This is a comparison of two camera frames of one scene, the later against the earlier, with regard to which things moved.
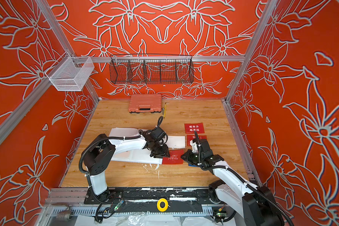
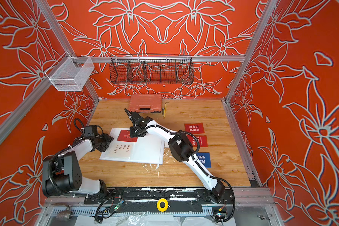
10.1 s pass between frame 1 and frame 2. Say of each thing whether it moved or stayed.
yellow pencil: stayed
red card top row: stayed
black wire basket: stayed
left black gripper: moved
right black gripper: moved
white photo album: stayed
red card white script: moved
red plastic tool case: stayed
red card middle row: stayed
